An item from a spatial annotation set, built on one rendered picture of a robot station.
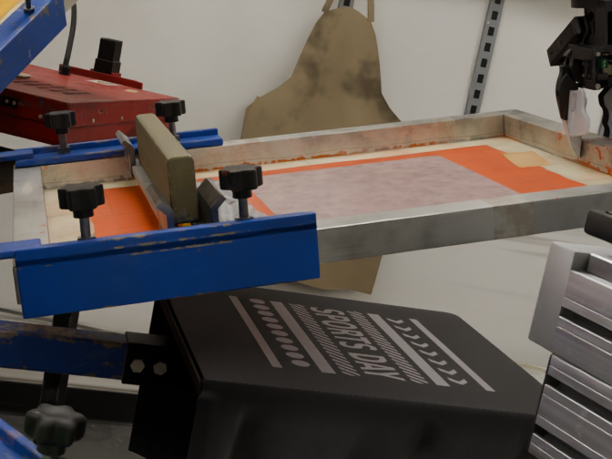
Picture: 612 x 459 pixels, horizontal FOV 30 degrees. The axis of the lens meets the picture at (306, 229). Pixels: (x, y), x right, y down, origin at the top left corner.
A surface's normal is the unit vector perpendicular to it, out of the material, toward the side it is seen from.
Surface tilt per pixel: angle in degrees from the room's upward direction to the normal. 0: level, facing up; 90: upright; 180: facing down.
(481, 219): 90
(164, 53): 90
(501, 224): 90
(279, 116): 88
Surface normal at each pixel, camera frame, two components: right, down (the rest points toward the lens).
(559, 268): -0.88, -0.09
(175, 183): 0.24, 0.22
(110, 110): 0.94, 0.25
